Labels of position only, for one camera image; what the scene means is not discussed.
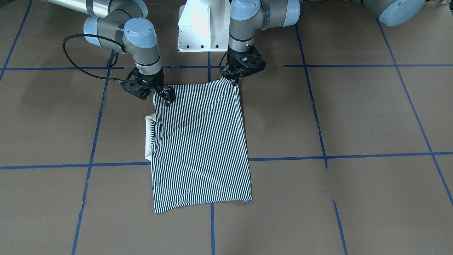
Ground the navy white striped polo shirt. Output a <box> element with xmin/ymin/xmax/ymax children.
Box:
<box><xmin>145</xmin><ymin>78</ymin><xmax>252</xmax><ymax>214</ymax></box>

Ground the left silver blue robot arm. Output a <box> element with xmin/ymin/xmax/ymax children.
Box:
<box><xmin>218</xmin><ymin>0</ymin><xmax>425</xmax><ymax>85</ymax></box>

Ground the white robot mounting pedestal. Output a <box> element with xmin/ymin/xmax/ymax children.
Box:
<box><xmin>177</xmin><ymin>0</ymin><xmax>231</xmax><ymax>52</ymax></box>

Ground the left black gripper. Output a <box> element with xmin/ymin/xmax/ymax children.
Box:
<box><xmin>219</xmin><ymin>45</ymin><xmax>266</xmax><ymax>86</ymax></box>

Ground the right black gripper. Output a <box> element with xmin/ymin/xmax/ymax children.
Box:
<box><xmin>121</xmin><ymin>67</ymin><xmax>176</xmax><ymax>107</ymax></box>

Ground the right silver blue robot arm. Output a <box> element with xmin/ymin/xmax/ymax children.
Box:
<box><xmin>50</xmin><ymin>0</ymin><xmax>176</xmax><ymax>106</ymax></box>

